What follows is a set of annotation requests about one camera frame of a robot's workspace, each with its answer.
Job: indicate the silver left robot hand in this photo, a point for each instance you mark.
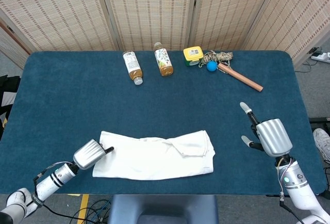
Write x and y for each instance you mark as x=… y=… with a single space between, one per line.
x=87 y=154

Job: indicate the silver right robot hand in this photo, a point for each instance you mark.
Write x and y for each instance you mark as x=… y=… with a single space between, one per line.
x=274 y=137

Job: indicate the white T-shirt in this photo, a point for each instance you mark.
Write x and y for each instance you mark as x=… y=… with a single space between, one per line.
x=154 y=159

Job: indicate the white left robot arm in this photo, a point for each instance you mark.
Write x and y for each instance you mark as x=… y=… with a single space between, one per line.
x=51 y=180

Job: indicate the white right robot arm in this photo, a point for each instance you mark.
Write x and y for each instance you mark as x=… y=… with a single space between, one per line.
x=296 y=185

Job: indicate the white sneaker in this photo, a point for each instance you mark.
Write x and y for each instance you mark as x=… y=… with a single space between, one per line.
x=322 y=141

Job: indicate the black metal floor bar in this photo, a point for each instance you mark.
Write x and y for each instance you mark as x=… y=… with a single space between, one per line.
x=319 y=120

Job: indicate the blue carpet table cover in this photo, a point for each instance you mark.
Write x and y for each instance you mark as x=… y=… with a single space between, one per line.
x=64 y=92

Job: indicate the wooden stick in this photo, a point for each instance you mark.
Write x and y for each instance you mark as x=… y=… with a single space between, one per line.
x=242 y=79

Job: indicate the blue-grey padded seat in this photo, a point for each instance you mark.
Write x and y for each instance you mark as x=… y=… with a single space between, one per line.
x=162 y=206

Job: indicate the white power strip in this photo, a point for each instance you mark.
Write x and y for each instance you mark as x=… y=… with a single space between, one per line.
x=322 y=56

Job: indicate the blue ball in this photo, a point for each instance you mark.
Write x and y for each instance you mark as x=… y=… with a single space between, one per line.
x=212 y=66

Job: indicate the black power adapter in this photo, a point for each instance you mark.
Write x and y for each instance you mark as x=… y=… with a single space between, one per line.
x=315 y=51

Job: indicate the black and white bag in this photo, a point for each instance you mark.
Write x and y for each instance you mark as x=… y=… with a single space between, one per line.
x=6 y=97

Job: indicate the tea bottle with white label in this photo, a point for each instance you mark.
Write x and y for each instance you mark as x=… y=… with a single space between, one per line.
x=132 y=65

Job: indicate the green container with yellow lid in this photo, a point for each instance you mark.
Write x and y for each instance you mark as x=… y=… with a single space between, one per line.
x=192 y=53

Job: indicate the tea bottle with colourful label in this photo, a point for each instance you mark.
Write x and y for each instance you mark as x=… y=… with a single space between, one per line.
x=163 y=61

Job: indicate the woven folding screen panel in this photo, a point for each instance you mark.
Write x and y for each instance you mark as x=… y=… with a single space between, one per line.
x=51 y=9
x=7 y=48
x=296 y=15
x=152 y=9
x=227 y=9

